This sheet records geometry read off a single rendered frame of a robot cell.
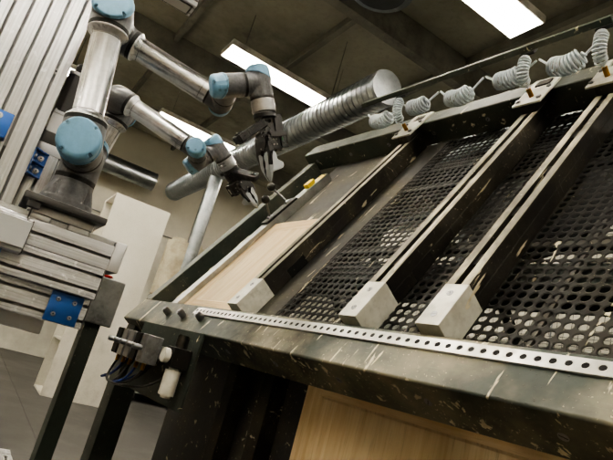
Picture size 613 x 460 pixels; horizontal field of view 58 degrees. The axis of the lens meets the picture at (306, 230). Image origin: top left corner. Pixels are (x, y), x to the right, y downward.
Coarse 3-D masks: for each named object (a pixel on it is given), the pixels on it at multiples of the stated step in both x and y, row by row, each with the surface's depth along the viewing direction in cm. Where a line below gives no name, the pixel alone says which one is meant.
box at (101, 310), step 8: (104, 280) 213; (112, 280) 215; (104, 288) 213; (112, 288) 214; (120, 288) 216; (104, 296) 212; (112, 296) 214; (120, 296) 216; (96, 304) 210; (104, 304) 212; (112, 304) 214; (88, 312) 209; (96, 312) 210; (104, 312) 212; (112, 312) 214; (88, 320) 209; (96, 320) 210; (104, 320) 212; (112, 320) 214
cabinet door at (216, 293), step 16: (288, 224) 230; (304, 224) 219; (256, 240) 234; (272, 240) 224; (288, 240) 213; (240, 256) 226; (256, 256) 216; (272, 256) 207; (224, 272) 219; (240, 272) 210; (256, 272) 201; (208, 288) 213; (224, 288) 204; (240, 288) 195; (192, 304) 206; (208, 304) 198; (224, 304) 189
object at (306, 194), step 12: (324, 180) 258; (312, 192) 253; (300, 204) 249; (276, 216) 241; (288, 216) 244; (264, 228) 236; (252, 240) 232; (240, 252) 229; (216, 264) 227; (228, 264) 225; (204, 276) 221; (192, 288) 215; (180, 300) 212
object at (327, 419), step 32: (320, 416) 151; (352, 416) 142; (384, 416) 134; (416, 416) 126; (320, 448) 147; (352, 448) 138; (384, 448) 130; (416, 448) 124; (448, 448) 117; (480, 448) 112; (512, 448) 106
